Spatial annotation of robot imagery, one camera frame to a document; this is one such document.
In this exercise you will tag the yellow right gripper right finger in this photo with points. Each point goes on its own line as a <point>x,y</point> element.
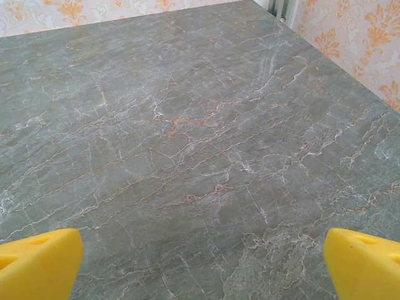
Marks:
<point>365,268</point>

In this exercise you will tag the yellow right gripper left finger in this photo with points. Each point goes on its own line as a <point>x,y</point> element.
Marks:
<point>37,268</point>

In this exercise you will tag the aluminium frame post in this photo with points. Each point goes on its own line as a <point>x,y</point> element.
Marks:
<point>278,7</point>

